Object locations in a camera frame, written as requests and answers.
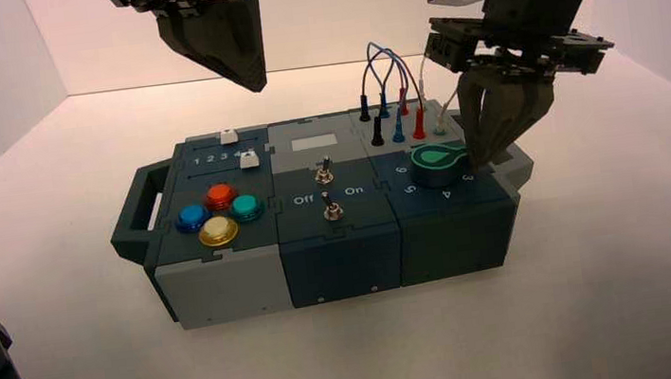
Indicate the white slider cap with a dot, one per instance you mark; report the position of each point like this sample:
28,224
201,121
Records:
249,159
228,136

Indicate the blue round push button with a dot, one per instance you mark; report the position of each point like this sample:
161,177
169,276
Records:
192,217

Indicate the black banana plug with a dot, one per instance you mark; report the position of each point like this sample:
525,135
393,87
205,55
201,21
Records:
377,133
364,108

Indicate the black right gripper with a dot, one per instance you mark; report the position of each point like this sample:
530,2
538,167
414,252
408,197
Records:
531,20

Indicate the white banana plug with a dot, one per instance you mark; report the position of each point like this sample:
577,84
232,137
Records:
422,88
440,124

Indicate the grey rectangular display window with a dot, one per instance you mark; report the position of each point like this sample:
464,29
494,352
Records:
313,142

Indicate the metal toggle switch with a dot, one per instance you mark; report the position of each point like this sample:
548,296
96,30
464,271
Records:
331,209
324,173

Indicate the red round push button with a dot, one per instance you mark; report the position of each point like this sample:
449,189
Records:
221,196

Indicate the teal and grey control box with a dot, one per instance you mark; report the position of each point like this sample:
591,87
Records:
343,256

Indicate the red banana plug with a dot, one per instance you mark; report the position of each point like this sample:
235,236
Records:
418,125
403,101

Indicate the blue banana plug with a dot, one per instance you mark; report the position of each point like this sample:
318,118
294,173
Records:
397,130
383,107

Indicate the yellow round push button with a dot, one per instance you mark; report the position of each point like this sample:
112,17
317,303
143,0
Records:
218,231

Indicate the dark knob with green pointer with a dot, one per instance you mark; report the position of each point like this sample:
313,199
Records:
437,164

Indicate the green round push button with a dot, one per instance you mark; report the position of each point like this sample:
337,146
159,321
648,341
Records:
246,208

